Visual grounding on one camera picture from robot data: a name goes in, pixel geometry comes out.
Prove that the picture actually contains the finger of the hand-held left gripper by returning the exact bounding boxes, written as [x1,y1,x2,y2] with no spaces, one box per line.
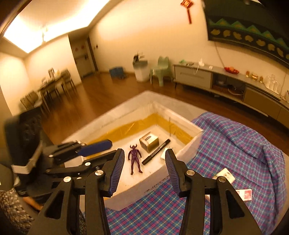
[44,139,113,164]
[46,149,117,179]

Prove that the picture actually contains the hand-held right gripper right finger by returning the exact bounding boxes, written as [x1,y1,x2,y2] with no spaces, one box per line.
[165,149,263,235]

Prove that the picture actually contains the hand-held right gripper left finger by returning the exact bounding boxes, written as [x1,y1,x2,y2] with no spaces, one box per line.
[27,148,125,235]

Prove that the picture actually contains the purple toy figure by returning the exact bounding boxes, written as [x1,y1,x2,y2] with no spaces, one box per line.
[128,144,143,175]

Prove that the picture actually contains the black marker pen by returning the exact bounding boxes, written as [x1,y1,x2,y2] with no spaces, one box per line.
[142,139,171,165]

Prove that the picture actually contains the white foam box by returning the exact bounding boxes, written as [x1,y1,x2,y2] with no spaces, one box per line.
[61,90,204,212]

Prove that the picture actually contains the brown cardboard box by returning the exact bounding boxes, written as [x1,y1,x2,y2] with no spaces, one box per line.
[139,131,159,152]

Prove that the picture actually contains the person's left hand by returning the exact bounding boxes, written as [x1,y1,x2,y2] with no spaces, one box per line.
[23,196,44,212]

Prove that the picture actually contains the wooden dining chair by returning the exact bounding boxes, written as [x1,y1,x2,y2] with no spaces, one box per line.
[20,90,44,112]
[61,69,75,89]

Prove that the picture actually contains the white printed card box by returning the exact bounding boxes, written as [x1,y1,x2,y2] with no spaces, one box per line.
[212,168,236,183]

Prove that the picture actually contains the plaid bed cloth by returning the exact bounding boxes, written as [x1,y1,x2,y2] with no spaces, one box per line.
[105,112,285,235]

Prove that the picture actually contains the wooden dining table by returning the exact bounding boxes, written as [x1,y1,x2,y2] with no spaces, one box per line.
[37,74,68,106]

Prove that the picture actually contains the patterned clothing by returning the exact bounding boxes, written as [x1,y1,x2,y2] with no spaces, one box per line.
[0,190,34,235]

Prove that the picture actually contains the red and white card box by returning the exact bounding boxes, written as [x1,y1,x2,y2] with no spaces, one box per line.
[236,189,253,201]

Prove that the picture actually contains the blue plastic crate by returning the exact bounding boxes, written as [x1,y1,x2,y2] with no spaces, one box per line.
[109,67,126,79]

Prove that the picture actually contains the grey door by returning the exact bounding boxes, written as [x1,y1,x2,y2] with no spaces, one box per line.
[74,53,95,77]

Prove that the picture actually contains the white trash bin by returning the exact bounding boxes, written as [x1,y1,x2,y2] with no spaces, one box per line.
[133,59,150,83]

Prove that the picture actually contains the grey tv cabinet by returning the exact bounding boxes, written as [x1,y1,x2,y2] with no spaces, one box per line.
[173,63,289,127]

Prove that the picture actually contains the green plastic chair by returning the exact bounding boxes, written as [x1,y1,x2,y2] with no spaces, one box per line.
[149,56,173,87]

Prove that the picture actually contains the ceiling light panel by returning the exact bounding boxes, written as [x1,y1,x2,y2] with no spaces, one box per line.
[2,0,111,53]

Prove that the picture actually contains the golden ornaments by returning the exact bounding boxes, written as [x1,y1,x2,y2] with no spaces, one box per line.
[246,70,264,82]

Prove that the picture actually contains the clear glass cups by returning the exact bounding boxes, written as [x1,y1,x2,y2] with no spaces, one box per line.
[265,74,280,92]

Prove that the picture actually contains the red hanging ornament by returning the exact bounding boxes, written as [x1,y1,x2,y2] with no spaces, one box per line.
[180,0,193,24]

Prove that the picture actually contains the dark wall poster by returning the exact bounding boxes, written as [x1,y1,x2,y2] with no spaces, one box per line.
[203,0,289,68]

